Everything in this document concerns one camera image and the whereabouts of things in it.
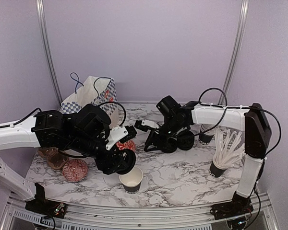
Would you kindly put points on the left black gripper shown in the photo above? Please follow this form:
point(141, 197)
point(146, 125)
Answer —
point(108, 165)

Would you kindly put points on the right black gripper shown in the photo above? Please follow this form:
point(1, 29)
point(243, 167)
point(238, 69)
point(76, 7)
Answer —
point(152, 139)

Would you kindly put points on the stack of black lids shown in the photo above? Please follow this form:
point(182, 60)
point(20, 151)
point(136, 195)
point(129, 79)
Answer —
point(181, 142)

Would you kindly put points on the black paper coffee cup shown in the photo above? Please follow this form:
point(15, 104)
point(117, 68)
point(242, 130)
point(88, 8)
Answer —
point(132, 180)

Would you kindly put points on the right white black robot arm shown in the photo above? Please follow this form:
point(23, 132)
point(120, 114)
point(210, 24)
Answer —
point(253, 122)

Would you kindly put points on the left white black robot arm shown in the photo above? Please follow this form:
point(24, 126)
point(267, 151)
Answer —
point(19, 135)

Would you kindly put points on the red floral ceramic bowl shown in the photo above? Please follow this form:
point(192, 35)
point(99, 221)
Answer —
point(130, 144)

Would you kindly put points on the brown cardboard cup carrier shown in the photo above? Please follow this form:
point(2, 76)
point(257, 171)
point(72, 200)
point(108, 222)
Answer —
point(54, 159)

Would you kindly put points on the red geometric ceramic bowl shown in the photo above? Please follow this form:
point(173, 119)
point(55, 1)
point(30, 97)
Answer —
point(75, 170)

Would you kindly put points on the blue checkered paper bag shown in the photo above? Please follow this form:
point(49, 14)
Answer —
point(96, 91)

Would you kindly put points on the stack of black paper cups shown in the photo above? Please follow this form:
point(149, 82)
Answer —
point(206, 134)

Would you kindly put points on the black cup holding straws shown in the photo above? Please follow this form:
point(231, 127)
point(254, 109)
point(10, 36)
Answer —
point(215, 170)

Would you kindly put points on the bundle of white wrapped straws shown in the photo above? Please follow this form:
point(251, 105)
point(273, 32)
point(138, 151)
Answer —
point(229, 148)

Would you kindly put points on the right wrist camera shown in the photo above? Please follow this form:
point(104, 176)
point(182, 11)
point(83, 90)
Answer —
point(145, 125)

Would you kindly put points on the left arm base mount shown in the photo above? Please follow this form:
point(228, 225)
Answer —
point(41, 205)

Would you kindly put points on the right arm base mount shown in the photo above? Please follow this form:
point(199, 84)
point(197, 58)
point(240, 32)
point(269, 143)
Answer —
point(237, 206)

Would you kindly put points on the aluminium front frame rail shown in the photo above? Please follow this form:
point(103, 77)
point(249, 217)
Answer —
point(90, 217)

